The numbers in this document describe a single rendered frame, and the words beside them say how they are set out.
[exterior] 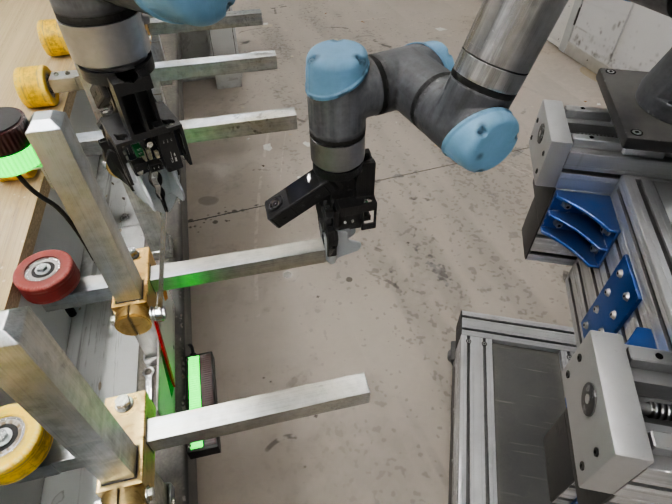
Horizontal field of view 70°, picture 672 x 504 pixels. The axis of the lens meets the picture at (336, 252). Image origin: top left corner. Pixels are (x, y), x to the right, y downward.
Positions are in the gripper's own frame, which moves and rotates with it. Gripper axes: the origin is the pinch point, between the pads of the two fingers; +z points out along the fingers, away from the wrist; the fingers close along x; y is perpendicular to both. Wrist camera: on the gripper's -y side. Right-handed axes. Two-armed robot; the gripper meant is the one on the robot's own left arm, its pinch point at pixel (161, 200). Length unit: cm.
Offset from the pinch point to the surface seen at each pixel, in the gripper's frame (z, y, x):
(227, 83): 94, -210, 89
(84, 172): -8.4, 1.4, -7.1
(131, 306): 13.6, 2.4, -9.1
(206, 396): 30.6, 11.2, -5.1
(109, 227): -0.1, 1.6, -7.2
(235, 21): 5, -65, 41
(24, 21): 9, -108, -3
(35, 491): 37, 7, -33
